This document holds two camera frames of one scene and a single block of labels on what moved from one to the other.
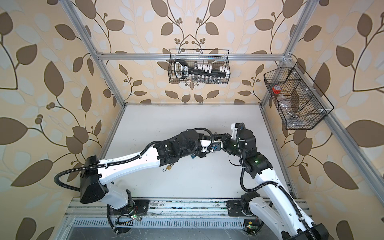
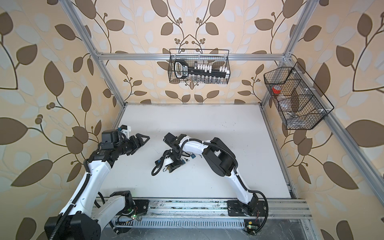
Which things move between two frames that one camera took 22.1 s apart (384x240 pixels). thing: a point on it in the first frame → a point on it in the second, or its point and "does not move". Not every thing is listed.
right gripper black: x=225 y=139 → x=175 y=165
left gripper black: x=201 y=153 → x=138 y=140
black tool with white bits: x=182 y=69 does not move
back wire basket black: x=199 y=66 does not move
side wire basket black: x=300 y=103 does not move
